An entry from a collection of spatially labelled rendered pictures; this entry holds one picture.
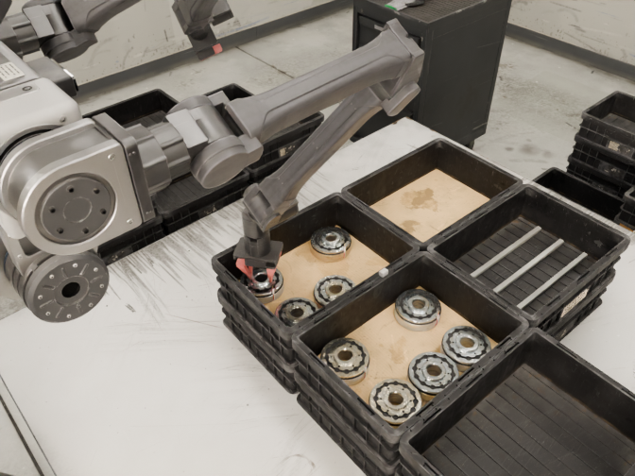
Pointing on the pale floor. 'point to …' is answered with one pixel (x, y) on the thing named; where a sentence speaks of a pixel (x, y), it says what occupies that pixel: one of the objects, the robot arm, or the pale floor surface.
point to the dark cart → (442, 61)
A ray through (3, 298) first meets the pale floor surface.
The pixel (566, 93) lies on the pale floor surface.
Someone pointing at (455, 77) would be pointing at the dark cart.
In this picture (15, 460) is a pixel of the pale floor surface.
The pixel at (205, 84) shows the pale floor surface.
